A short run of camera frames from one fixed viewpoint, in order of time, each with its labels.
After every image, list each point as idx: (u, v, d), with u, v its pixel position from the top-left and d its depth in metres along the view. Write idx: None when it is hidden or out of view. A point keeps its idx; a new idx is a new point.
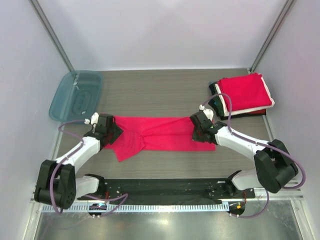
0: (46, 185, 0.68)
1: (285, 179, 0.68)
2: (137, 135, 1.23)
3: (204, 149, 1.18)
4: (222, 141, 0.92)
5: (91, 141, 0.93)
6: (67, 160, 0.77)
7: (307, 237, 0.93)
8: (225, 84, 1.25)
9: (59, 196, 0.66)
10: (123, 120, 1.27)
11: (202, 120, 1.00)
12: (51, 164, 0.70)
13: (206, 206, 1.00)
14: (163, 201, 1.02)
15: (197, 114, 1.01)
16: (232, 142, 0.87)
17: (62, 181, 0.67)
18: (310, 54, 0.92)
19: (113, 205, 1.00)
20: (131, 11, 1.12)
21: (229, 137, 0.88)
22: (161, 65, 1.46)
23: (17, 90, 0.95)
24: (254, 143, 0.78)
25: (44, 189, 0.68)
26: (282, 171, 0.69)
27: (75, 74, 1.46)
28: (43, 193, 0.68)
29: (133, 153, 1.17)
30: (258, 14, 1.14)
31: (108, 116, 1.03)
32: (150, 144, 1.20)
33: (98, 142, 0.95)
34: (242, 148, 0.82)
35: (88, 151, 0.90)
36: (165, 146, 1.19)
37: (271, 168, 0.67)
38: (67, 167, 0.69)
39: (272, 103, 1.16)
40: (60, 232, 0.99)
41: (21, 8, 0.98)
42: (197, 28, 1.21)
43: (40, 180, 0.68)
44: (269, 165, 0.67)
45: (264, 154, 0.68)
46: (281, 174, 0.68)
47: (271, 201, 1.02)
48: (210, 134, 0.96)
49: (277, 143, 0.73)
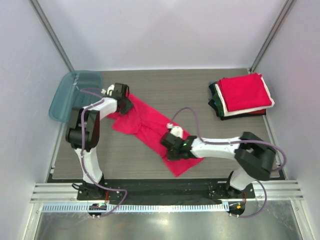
0: (76, 127, 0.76)
1: (270, 164, 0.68)
2: (139, 120, 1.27)
3: (180, 173, 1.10)
4: (201, 153, 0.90)
5: (110, 101, 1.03)
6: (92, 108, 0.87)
7: (307, 237, 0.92)
8: (225, 83, 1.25)
9: (88, 135, 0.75)
10: (136, 101, 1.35)
11: (173, 141, 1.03)
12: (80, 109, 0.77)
13: (206, 206, 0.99)
14: (163, 201, 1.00)
15: (167, 137, 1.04)
16: (210, 152, 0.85)
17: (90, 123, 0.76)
18: (310, 54, 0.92)
19: (113, 205, 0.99)
20: (131, 10, 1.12)
21: (204, 147, 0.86)
22: (162, 66, 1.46)
23: (17, 90, 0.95)
24: (228, 144, 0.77)
25: (74, 130, 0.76)
26: (264, 158, 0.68)
27: (75, 73, 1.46)
28: (73, 133, 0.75)
29: (125, 131, 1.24)
30: (257, 13, 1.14)
31: (122, 84, 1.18)
32: (143, 133, 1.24)
33: (115, 102, 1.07)
34: (221, 152, 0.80)
35: (106, 108, 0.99)
36: (152, 144, 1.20)
37: (253, 161, 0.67)
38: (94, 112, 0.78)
39: (272, 103, 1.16)
40: (60, 232, 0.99)
41: (21, 8, 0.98)
42: (198, 28, 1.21)
43: (70, 122, 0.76)
44: (250, 157, 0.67)
45: (241, 151, 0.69)
46: (266, 159, 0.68)
47: (271, 201, 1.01)
48: (187, 152, 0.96)
49: (248, 134, 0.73)
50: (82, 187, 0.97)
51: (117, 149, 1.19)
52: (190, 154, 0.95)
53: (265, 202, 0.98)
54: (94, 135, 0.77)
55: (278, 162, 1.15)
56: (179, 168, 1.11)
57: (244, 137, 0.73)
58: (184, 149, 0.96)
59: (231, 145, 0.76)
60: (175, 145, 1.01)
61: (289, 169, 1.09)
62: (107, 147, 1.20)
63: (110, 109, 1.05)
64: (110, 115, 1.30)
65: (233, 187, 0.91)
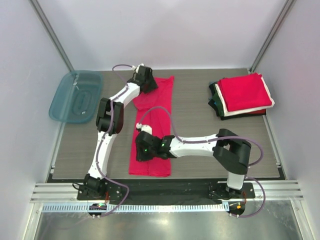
0: (104, 115, 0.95)
1: (246, 157, 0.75)
2: (153, 102, 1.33)
3: (134, 173, 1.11)
4: (179, 153, 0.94)
5: (133, 86, 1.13)
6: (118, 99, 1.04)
7: (307, 237, 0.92)
8: (225, 84, 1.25)
9: (114, 124, 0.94)
10: (168, 86, 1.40)
11: (151, 141, 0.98)
12: (107, 100, 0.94)
13: (206, 206, 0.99)
14: (163, 201, 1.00)
15: (143, 135, 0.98)
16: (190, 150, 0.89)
17: (116, 114, 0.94)
18: (310, 54, 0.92)
19: (113, 205, 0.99)
20: (132, 10, 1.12)
21: (185, 146, 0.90)
22: (162, 66, 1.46)
23: (17, 90, 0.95)
24: (206, 142, 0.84)
25: (103, 118, 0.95)
26: (239, 152, 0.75)
27: (75, 74, 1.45)
28: (102, 121, 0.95)
29: (137, 102, 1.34)
30: (257, 13, 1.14)
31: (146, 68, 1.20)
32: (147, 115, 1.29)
33: (138, 88, 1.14)
34: (200, 151, 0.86)
35: (130, 95, 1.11)
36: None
37: (230, 157, 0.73)
38: (119, 104, 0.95)
39: (272, 103, 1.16)
40: (60, 232, 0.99)
41: (21, 8, 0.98)
42: (197, 28, 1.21)
43: (100, 111, 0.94)
44: (227, 154, 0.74)
45: (219, 149, 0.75)
46: (242, 153, 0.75)
47: (271, 201, 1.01)
48: (165, 153, 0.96)
49: (223, 132, 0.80)
50: (82, 188, 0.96)
51: (117, 149, 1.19)
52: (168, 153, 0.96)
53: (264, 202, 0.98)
54: (118, 122, 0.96)
55: (278, 162, 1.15)
56: (137, 169, 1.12)
57: (221, 134, 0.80)
58: (162, 150, 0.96)
59: (209, 143, 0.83)
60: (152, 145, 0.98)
61: (289, 169, 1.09)
62: None
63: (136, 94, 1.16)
64: None
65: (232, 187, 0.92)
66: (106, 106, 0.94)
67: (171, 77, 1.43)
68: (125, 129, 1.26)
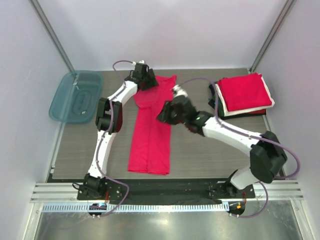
0: (103, 115, 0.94)
1: (278, 168, 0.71)
2: (155, 99, 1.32)
3: (134, 170, 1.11)
4: (210, 133, 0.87)
5: (131, 85, 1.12)
6: (117, 98, 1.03)
7: (307, 237, 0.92)
8: (225, 84, 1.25)
9: (114, 123, 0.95)
10: (170, 85, 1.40)
11: (187, 109, 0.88)
12: (106, 100, 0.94)
13: (206, 206, 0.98)
14: (163, 201, 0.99)
15: (182, 102, 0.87)
16: (224, 136, 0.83)
17: (115, 113, 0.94)
18: (310, 54, 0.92)
19: (113, 205, 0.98)
20: (132, 10, 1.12)
21: (223, 130, 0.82)
22: (162, 66, 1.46)
23: (17, 90, 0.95)
24: (247, 136, 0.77)
25: (102, 117, 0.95)
26: (274, 162, 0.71)
27: (75, 73, 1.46)
28: (102, 120, 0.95)
29: (138, 100, 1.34)
30: (257, 13, 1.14)
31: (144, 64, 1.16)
32: (148, 114, 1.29)
33: (136, 86, 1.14)
34: (234, 141, 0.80)
35: (128, 93, 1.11)
36: (142, 128, 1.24)
37: (265, 162, 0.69)
38: (118, 103, 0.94)
39: (272, 103, 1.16)
40: (61, 232, 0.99)
41: (21, 8, 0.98)
42: (197, 28, 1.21)
43: (99, 111, 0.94)
44: (265, 158, 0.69)
45: (258, 149, 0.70)
46: (275, 163, 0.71)
47: (271, 201, 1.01)
48: (196, 126, 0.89)
49: (269, 134, 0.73)
50: (82, 188, 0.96)
51: (117, 149, 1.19)
52: (199, 128, 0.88)
53: (266, 202, 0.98)
54: (118, 121, 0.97)
55: None
56: (136, 166, 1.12)
57: (265, 135, 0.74)
58: (195, 122, 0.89)
59: (248, 137, 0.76)
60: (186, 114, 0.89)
61: (289, 169, 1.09)
62: None
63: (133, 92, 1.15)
64: None
65: (233, 185, 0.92)
66: (105, 106, 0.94)
67: (174, 76, 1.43)
68: (125, 129, 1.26)
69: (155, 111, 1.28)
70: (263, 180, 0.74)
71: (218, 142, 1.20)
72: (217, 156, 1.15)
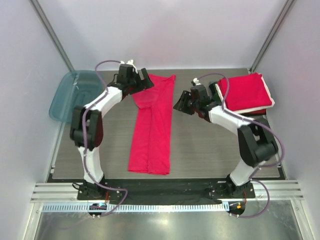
0: (78, 127, 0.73)
1: (264, 155, 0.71)
2: (155, 100, 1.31)
3: (133, 171, 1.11)
4: (215, 119, 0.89)
5: (114, 90, 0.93)
6: (95, 107, 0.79)
7: (307, 237, 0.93)
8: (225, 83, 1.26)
9: (91, 136, 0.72)
10: (170, 85, 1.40)
11: (201, 97, 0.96)
12: (82, 109, 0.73)
13: (206, 206, 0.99)
14: (163, 201, 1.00)
15: (199, 89, 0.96)
16: (223, 120, 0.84)
17: (93, 124, 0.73)
18: (310, 53, 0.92)
19: (113, 205, 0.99)
20: (132, 10, 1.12)
21: (222, 114, 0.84)
22: (162, 66, 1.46)
23: (17, 90, 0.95)
24: (240, 119, 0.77)
25: (77, 130, 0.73)
26: (261, 147, 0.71)
27: (75, 73, 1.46)
28: (76, 134, 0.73)
29: (137, 100, 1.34)
30: (257, 13, 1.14)
31: (128, 66, 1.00)
32: (148, 114, 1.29)
33: (120, 92, 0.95)
34: (230, 124, 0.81)
35: (111, 101, 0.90)
36: (142, 128, 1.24)
37: (250, 141, 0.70)
38: (97, 112, 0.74)
39: (272, 103, 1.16)
40: (60, 232, 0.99)
41: (21, 8, 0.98)
42: (197, 28, 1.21)
43: (73, 122, 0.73)
44: (250, 138, 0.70)
45: (245, 127, 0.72)
46: (262, 148, 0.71)
47: (272, 201, 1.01)
48: (205, 112, 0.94)
49: (261, 119, 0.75)
50: (82, 188, 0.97)
51: (117, 149, 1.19)
52: (207, 114, 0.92)
53: (268, 203, 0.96)
54: (96, 134, 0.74)
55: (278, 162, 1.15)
56: (137, 166, 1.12)
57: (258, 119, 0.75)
58: (204, 109, 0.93)
59: (242, 120, 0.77)
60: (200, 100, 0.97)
61: (289, 169, 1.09)
62: (108, 147, 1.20)
63: (117, 99, 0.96)
64: None
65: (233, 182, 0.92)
66: (80, 116, 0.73)
67: (174, 76, 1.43)
68: (125, 129, 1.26)
69: (154, 110, 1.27)
70: (247, 163, 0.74)
71: (218, 142, 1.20)
72: (217, 157, 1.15)
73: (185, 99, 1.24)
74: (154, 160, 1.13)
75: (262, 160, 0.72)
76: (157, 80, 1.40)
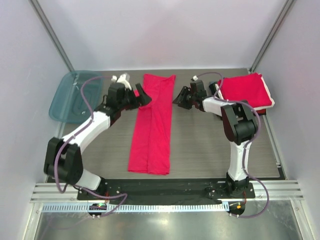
0: (53, 161, 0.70)
1: (244, 131, 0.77)
2: (155, 99, 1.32)
3: (133, 171, 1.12)
4: (208, 107, 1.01)
5: (101, 116, 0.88)
6: (74, 139, 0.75)
7: (307, 237, 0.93)
8: (225, 83, 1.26)
9: (66, 172, 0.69)
10: (170, 85, 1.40)
11: (199, 90, 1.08)
12: (58, 142, 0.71)
13: (206, 205, 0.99)
14: (163, 201, 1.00)
15: (197, 83, 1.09)
16: (212, 106, 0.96)
17: (68, 160, 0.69)
18: (310, 54, 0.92)
19: (113, 205, 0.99)
20: (132, 10, 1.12)
21: (212, 101, 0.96)
22: (162, 66, 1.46)
23: (17, 90, 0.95)
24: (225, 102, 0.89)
25: (52, 165, 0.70)
26: (242, 124, 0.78)
27: (75, 73, 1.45)
28: (50, 169, 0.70)
29: None
30: (257, 14, 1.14)
31: (118, 88, 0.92)
32: (148, 114, 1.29)
33: (107, 119, 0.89)
34: (218, 108, 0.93)
35: (96, 129, 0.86)
36: (142, 128, 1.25)
37: (231, 117, 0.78)
38: (73, 147, 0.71)
39: (272, 103, 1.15)
40: (60, 232, 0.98)
41: (21, 8, 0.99)
42: (197, 28, 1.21)
43: (48, 157, 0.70)
44: (231, 115, 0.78)
45: (228, 106, 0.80)
46: (243, 125, 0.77)
47: (272, 201, 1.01)
48: (200, 103, 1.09)
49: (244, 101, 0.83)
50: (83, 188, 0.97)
51: (117, 149, 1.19)
52: (201, 105, 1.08)
53: (267, 204, 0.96)
54: (71, 171, 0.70)
55: (278, 162, 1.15)
56: (137, 166, 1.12)
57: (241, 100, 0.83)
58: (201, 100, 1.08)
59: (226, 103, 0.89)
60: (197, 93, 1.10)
61: (289, 169, 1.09)
62: (108, 147, 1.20)
63: (104, 126, 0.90)
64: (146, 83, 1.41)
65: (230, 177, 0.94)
66: (56, 150, 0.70)
67: (174, 76, 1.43)
68: (125, 129, 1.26)
69: (154, 111, 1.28)
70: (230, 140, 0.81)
71: (218, 142, 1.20)
72: (217, 157, 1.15)
73: (185, 94, 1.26)
74: (154, 160, 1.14)
75: (243, 137, 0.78)
76: (157, 81, 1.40)
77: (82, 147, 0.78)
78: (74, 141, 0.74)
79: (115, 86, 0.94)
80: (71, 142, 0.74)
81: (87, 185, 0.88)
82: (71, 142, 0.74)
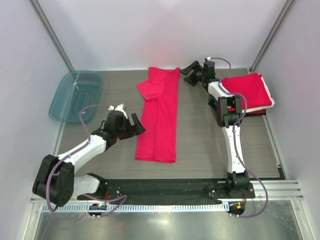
0: (44, 180, 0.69)
1: (230, 120, 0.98)
2: (161, 91, 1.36)
3: (141, 158, 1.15)
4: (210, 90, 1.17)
5: (97, 140, 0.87)
6: (69, 158, 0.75)
7: (307, 237, 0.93)
8: (225, 83, 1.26)
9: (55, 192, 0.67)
10: (171, 83, 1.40)
11: (209, 71, 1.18)
12: (53, 160, 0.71)
13: (206, 205, 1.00)
14: (163, 201, 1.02)
15: (209, 65, 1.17)
16: (214, 91, 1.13)
17: (59, 180, 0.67)
18: (310, 53, 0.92)
19: (113, 205, 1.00)
20: (132, 10, 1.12)
21: (214, 87, 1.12)
22: (162, 66, 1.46)
23: (16, 90, 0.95)
24: (224, 93, 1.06)
25: (42, 183, 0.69)
26: (230, 114, 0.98)
27: (75, 74, 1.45)
28: (41, 187, 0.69)
29: (143, 91, 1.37)
30: (257, 14, 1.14)
31: (118, 114, 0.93)
32: (155, 105, 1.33)
33: (103, 142, 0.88)
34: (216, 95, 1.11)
35: (91, 152, 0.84)
36: (149, 118, 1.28)
37: (224, 109, 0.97)
38: (67, 166, 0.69)
39: (272, 103, 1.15)
40: (60, 232, 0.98)
41: (21, 8, 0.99)
42: (197, 28, 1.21)
43: (41, 174, 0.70)
44: (224, 105, 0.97)
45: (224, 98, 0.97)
46: (230, 115, 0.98)
47: (271, 201, 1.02)
48: (206, 84, 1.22)
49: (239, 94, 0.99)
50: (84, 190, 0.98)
51: (117, 149, 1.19)
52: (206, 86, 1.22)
53: (264, 207, 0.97)
54: (62, 192, 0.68)
55: (278, 162, 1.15)
56: (144, 154, 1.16)
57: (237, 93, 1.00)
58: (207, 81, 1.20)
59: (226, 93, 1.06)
60: (207, 73, 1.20)
61: (289, 169, 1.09)
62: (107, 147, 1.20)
63: (99, 150, 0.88)
64: (150, 76, 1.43)
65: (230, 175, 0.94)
66: (50, 167, 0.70)
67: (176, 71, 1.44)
68: None
69: (160, 102, 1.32)
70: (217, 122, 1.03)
71: (218, 142, 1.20)
72: (218, 156, 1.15)
73: (196, 69, 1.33)
74: (161, 148, 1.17)
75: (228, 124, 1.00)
76: (162, 73, 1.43)
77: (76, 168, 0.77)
78: (69, 160, 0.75)
79: (114, 113, 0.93)
80: (65, 160, 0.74)
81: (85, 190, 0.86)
82: (65, 160, 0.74)
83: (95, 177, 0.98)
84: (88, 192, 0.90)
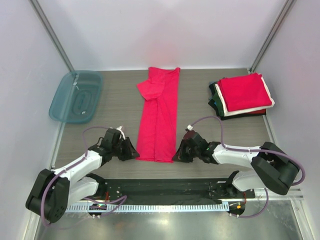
0: (38, 194, 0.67)
1: (289, 179, 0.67)
2: (161, 91, 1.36)
3: (141, 159, 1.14)
4: (221, 160, 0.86)
5: (94, 155, 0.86)
6: (65, 173, 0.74)
7: (307, 237, 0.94)
8: (225, 84, 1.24)
9: (49, 208, 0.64)
10: (172, 83, 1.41)
11: (198, 141, 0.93)
12: (49, 174, 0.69)
13: (206, 206, 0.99)
14: (163, 201, 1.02)
15: (193, 136, 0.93)
16: (230, 158, 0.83)
17: (54, 195, 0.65)
18: (310, 54, 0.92)
19: (113, 205, 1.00)
20: (132, 11, 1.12)
21: (227, 153, 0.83)
22: (162, 66, 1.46)
23: (17, 90, 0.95)
24: (248, 152, 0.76)
25: (36, 197, 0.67)
26: (284, 172, 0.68)
27: (75, 73, 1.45)
28: (34, 202, 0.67)
29: (143, 91, 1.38)
30: (257, 14, 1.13)
31: (115, 131, 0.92)
32: (155, 105, 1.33)
33: (99, 158, 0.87)
34: (239, 159, 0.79)
35: (87, 167, 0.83)
36: (149, 118, 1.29)
37: (270, 171, 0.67)
38: (63, 180, 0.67)
39: (272, 103, 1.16)
40: (60, 232, 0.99)
41: (21, 8, 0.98)
42: (197, 28, 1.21)
43: (35, 188, 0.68)
44: (268, 168, 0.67)
45: (259, 159, 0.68)
46: (286, 174, 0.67)
47: (272, 201, 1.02)
48: (209, 157, 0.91)
49: (269, 145, 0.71)
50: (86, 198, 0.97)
51: None
52: (212, 159, 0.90)
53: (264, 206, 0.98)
54: (56, 207, 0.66)
55: None
56: (144, 155, 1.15)
57: (266, 146, 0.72)
58: (206, 153, 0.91)
59: (250, 153, 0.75)
60: (198, 147, 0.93)
61: None
62: None
63: (93, 166, 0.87)
64: (150, 76, 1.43)
65: (235, 187, 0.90)
66: (45, 181, 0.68)
67: (176, 71, 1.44)
68: (125, 129, 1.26)
69: (160, 102, 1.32)
70: (276, 192, 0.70)
71: None
72: None
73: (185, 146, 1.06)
74: (161, 148, 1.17)
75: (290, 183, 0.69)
76: (162, 73, 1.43)
77: (72, 183, 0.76)
78: (65, 175, 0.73)
79: (112, 130, 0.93)
80: (62, 175, 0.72)
81: (82, 196, 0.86)
82: (62, 176, 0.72)
83: (95, 178, 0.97)
84: (89, 194, 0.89)
